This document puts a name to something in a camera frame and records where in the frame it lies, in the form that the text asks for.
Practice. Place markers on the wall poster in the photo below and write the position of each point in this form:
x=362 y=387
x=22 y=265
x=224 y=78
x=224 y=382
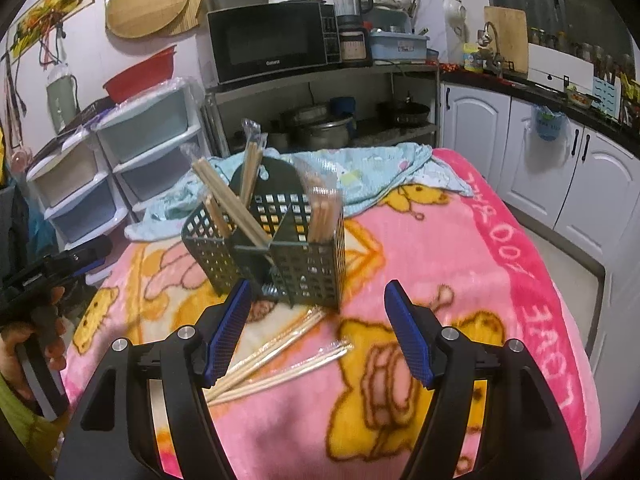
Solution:
x=50 y=10

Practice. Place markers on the person's left hand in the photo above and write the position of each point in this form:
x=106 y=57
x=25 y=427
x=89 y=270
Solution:
x=10 y=355

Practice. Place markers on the white box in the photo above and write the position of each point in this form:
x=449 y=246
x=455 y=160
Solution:
x=560 y=67

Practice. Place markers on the dark green utensil holder basket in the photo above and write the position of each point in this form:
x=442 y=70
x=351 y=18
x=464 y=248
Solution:
x=305 y=265

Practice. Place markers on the metal kitchen shelf rack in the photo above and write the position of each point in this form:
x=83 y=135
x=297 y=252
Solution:
x=320 y=77

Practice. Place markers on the blue slotted rack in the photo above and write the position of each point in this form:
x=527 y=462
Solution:
x=607 y=92

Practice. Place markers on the white kitchen cabinets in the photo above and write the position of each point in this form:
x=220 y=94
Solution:
x=480 y=140

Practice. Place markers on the oval bamboo tray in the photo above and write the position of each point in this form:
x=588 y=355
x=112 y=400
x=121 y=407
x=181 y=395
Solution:
x=147 y=2

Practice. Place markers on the steel cooking pot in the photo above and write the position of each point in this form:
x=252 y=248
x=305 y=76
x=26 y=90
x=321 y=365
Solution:
x=325 y=132

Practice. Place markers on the pink printed blanket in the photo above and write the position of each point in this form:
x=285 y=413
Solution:
x=425 y=240

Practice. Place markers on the metal faucet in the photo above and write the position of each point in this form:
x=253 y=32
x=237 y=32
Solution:
x=492 y=42

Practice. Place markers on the blue dish rack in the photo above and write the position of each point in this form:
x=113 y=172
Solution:
x=400 y=47

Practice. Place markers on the wooden cutting board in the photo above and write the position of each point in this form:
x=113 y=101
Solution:
x=512 y=40

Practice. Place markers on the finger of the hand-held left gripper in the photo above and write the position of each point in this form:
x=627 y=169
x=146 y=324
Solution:
x=95 y=252

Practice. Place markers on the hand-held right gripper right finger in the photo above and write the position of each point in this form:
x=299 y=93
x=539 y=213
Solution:
x=405 y=335

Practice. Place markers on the row of spice jars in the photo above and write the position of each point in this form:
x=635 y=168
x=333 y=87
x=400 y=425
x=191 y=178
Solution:
x=580 y=47

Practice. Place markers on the red plastic basin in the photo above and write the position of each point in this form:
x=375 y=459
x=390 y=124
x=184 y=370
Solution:
x=140 y=75

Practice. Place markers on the black microwave oven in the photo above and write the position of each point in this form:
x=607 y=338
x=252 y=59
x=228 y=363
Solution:
x=270 y=42

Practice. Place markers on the teal plastic drawer unit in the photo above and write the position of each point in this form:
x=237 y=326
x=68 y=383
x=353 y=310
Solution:
x=150 y=125

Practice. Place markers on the blue hanging bag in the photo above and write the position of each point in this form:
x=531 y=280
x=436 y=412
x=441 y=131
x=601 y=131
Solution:
x=550 y=125

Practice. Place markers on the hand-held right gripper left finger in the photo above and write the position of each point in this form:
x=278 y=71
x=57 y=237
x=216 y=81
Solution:
x=230 y=330

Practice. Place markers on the white plastic drawer unit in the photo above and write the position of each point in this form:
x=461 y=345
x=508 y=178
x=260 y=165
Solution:
x=75 y=195

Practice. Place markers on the black wok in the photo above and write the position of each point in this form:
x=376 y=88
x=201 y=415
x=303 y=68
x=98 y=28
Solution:
x=404 y=112

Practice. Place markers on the light blue towel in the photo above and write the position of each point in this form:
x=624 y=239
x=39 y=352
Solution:
x=370 y=170

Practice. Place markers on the person's left forearm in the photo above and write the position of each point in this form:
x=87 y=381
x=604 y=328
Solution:
x=22 y=440

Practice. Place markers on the green hanging bottle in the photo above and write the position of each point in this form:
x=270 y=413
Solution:
x=62 y=100

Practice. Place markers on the blender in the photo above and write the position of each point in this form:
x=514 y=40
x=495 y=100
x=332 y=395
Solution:
x=350 y=15

